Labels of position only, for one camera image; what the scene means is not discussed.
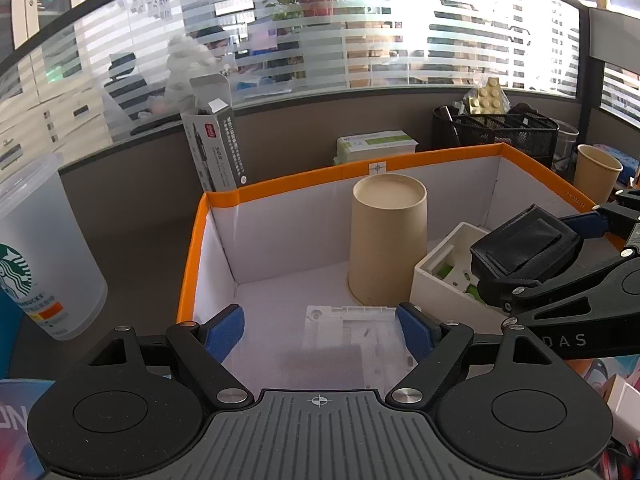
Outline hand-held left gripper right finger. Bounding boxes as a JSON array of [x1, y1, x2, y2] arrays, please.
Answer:
[[386, 302, 564, 411]]

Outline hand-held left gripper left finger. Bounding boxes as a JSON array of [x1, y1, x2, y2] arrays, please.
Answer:
[[84, 304, 255, 411]]

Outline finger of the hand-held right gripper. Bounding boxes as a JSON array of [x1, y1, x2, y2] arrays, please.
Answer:
[[477, 250, 640, 320], [560, 202, 640, 249]]

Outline white plastic case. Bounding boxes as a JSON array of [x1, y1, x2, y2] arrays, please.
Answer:
[[411, 222, 507, 332]]

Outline black fabric pouch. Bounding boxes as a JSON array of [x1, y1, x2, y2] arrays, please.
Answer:
[[469, 204, 585, 293]]

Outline clear plastic tray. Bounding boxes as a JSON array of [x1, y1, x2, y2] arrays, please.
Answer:
[[302, 304, 420, 397]]

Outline tan paper cup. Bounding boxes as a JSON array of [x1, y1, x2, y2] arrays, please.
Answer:
[[572, 144, 624, 205], [347, 173, 429, 307]]

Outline orange-rimmed white cardboard box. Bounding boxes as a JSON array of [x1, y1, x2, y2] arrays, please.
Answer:
[[176, 142, 627, 396]]

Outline upright tan paper cup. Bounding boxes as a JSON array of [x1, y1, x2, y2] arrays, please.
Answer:
[[572, 144, 624, 205]]

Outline clear plastic container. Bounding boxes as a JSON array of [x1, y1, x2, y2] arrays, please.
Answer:
[[551, 119, 580, 173]]

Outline small white box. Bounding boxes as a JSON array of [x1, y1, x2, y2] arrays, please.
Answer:
[[602, 374, 640, 442]]

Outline black mesh desk organizer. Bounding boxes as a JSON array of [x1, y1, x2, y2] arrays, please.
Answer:
[[432, 103, 560, 169]]

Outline yellow building block plate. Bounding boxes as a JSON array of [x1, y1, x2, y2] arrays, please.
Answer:
[[467, 77, 511, 116]]

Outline grey pen carton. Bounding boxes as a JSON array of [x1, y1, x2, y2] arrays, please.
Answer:
[[180, 73, 247, 194]]

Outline green and white flat box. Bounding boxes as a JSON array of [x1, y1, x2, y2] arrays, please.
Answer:
[[333, 131, 419, 167]]

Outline translucent plastic cup green logo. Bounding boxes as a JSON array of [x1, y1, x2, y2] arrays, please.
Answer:
[[0, 152, 109, 342]]

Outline blue folder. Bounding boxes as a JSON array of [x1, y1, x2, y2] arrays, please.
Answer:
[[0, 287, 25, 382]]

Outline frosted striped glass partition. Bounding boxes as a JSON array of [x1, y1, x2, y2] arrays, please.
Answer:
[[0, 0, 588, 171]]

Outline white fluffy object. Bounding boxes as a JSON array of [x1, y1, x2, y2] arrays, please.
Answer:
[[162, 35, 218, 106]]

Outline black office chair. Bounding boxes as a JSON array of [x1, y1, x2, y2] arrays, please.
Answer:
[[102, 52, 166, 123]]

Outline beige glass-door cabinet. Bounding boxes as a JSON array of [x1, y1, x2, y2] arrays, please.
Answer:
[[0, 0, 73, 53]]

